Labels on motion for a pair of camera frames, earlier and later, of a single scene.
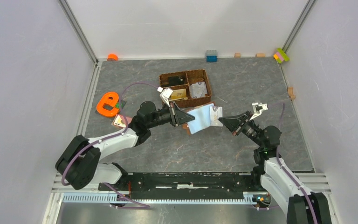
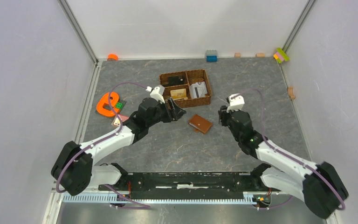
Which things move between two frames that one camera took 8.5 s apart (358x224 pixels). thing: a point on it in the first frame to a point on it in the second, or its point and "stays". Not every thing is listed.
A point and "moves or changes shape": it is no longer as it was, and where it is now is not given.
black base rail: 187,185 stays
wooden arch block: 290,90 stays
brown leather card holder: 202,115 moves or changes shape
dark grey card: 175,80 stays
